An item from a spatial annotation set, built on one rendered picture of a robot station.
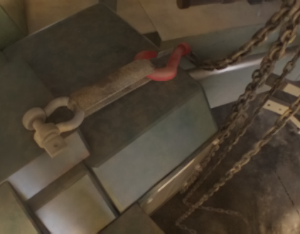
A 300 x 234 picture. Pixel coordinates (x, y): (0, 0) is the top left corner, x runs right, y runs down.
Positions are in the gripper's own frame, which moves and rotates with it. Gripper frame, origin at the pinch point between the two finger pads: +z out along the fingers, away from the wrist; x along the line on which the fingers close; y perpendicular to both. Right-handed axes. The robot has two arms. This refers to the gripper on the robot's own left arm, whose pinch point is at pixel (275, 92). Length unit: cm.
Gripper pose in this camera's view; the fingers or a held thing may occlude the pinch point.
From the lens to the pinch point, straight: 57.5
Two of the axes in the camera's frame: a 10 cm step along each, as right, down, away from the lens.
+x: -3.2, 7.9, -5.2
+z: -9.4, -3.4, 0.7
